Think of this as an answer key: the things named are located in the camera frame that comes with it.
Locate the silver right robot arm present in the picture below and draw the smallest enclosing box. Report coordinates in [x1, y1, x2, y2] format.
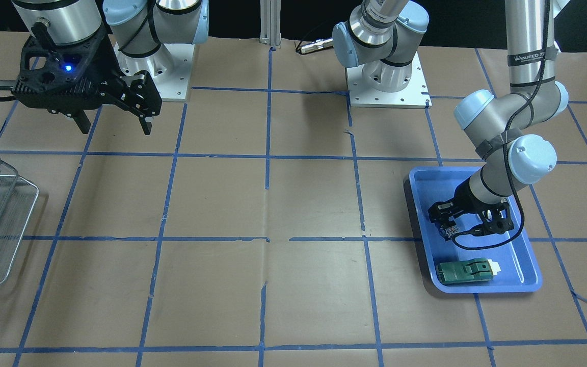
[9, 1, 209, 135]

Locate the red emergency stop button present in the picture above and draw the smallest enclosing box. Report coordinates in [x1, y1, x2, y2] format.
[439, 224, 461, 241]

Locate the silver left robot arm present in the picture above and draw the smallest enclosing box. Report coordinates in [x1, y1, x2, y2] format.
[332, 1, 569, 242]

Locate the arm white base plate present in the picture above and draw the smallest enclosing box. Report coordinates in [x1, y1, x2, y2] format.
[345, 54, 433, 109]
[114, 43, 196, 102]

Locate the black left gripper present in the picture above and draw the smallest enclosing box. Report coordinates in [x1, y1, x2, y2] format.
[427, 181, 515, 240]

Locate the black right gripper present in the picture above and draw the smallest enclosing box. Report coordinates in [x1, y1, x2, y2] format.
[12, 23, 163, 135]

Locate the green terminal block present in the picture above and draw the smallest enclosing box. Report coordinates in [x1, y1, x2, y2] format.
[435, 257, 501, 285]

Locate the aluminium frame post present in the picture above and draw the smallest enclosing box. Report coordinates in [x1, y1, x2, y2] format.
[259, 0, 281, 48]

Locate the blue plastic tray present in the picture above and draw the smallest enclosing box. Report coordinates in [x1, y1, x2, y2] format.
[409, 166, 543, 294]

